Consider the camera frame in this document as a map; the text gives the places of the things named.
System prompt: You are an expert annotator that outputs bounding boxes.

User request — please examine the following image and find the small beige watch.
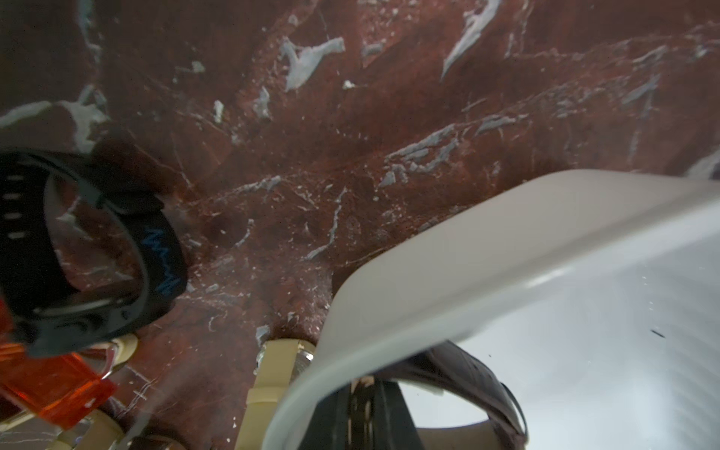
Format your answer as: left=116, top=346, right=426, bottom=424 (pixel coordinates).
left=235, top=339, right=316, bottom=449

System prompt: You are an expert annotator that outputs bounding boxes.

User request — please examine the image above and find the dark strap rose gold watch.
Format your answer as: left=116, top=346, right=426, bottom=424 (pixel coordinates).
left=297, top=339, right=530, bottom=450

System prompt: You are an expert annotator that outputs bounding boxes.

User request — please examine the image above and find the beige strap watch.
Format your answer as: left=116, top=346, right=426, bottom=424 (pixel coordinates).
left=44, top=407, right=189, bottom=450

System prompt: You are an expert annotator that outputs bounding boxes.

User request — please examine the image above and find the black band watch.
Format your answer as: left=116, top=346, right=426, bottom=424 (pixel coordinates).
left=1, top=147, right=189, bottom=358

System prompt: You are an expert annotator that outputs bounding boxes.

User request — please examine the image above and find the red transparent watch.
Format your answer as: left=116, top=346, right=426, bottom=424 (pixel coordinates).
left=1, top=306, right=116, bottom=429

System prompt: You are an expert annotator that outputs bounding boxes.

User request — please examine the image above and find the white plastic storage tray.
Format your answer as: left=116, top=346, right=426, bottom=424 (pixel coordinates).
left=262, top=170, right=719, bottom=449

